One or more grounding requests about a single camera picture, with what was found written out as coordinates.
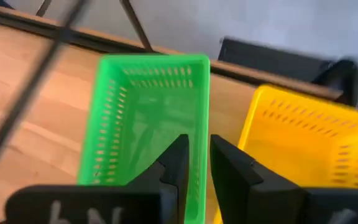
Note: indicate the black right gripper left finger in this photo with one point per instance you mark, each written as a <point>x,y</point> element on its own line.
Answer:
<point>104,202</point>

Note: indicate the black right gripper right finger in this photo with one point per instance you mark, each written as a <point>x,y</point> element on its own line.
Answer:
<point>275,205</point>

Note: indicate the yellow plastic basket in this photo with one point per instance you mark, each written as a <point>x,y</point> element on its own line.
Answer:
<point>306,140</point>

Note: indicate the green plastic basket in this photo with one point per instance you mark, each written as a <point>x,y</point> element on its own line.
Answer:
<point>154,102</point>

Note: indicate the wooden shelf with black frame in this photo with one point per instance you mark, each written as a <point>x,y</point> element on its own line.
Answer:
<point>30,90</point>

